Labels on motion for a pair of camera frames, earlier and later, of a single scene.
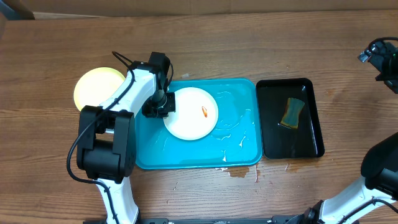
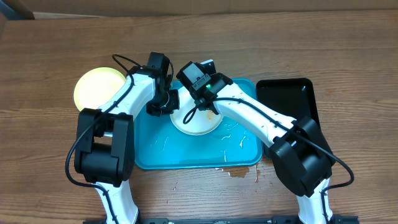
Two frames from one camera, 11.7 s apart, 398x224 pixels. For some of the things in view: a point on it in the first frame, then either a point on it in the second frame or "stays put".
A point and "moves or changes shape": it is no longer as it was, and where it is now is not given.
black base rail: [304, 219] stays put
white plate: [195, 114] moves or changes shape
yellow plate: [96, 85] stays put
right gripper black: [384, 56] -> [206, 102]
